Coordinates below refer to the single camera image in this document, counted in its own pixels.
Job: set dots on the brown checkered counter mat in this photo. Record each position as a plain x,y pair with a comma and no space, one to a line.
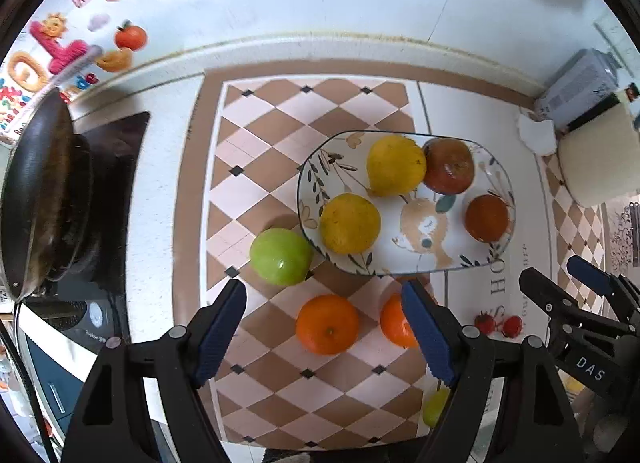
280,178

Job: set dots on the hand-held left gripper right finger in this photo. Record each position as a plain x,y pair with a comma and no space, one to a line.
427,338

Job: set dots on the black wok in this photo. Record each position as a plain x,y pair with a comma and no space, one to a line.
45,193

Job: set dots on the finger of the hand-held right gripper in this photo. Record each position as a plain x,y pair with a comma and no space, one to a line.
545,293
592,275

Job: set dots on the black glass gas stove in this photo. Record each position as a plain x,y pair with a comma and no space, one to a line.
120,158

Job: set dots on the cream utensil holder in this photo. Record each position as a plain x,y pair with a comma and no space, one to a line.
595,168

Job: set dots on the orange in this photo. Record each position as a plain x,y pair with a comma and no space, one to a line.
392,318
327,324

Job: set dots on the green apple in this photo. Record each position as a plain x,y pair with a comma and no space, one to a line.
434,408
281,256

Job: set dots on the grey spray can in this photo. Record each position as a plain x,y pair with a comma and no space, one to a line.
575,88

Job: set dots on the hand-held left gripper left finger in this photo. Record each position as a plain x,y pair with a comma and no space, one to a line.
220,338

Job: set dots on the red-brown round fruit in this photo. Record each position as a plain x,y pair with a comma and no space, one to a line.
486,218

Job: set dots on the dark red apple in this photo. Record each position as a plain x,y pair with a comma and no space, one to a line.
449,165

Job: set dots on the glass sliding door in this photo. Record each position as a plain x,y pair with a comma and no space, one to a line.
622,238

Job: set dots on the yellow citrus fruit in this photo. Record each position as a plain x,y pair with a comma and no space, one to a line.
350,223
395,165

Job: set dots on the blue kitchen cabinet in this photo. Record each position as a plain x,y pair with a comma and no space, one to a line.
55,383

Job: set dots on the oval patterned ceramic plate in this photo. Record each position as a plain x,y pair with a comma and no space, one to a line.
390,248

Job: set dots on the red cherry tomato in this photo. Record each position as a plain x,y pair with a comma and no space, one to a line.
484,323
512,326

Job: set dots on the colourful wall sticker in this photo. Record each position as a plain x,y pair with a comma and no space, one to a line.
65,50

